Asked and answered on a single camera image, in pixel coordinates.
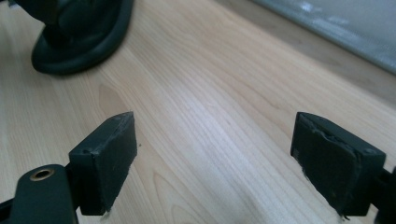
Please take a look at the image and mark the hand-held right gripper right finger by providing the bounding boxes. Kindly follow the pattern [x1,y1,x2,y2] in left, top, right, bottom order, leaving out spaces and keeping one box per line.
[290,111,388,217]

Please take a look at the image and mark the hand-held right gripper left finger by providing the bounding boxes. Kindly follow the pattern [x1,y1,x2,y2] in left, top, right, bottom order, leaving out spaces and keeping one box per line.
[68,111,138,217]

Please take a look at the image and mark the black slipper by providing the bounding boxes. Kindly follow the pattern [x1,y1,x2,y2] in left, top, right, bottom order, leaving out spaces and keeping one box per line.
[12,0,135,76]

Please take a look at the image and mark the metal shoe rack grey shelves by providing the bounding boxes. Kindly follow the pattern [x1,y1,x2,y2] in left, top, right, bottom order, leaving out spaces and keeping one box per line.
[248,0,396,76]

